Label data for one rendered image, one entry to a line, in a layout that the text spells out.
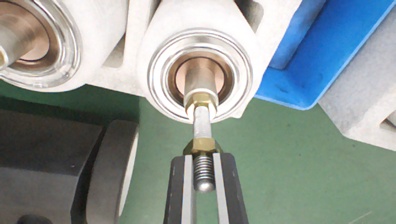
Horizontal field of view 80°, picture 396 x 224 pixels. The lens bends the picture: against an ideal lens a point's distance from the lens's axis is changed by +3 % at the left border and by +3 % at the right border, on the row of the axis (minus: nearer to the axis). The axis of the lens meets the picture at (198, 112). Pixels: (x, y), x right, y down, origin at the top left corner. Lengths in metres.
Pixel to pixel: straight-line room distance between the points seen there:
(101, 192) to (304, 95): 0.35
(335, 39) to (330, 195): 0.55
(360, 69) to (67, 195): 0.44
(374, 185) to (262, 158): 0.36
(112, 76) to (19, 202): 0.25
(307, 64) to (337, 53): 0.06
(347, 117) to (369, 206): 0.62
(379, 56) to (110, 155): 0.40
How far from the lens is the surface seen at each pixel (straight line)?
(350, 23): 0.39
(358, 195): 0.88
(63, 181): 0.41
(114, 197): 0.41
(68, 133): 0.47
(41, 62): 0.19
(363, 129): 0.36
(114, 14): 0.20
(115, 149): 0.41
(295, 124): 0.57
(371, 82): 0.36
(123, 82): 0.26
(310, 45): 0.43
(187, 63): 0.16
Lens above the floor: 0.40
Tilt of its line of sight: 53 degrees down
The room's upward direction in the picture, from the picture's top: 178 degrees clockwise
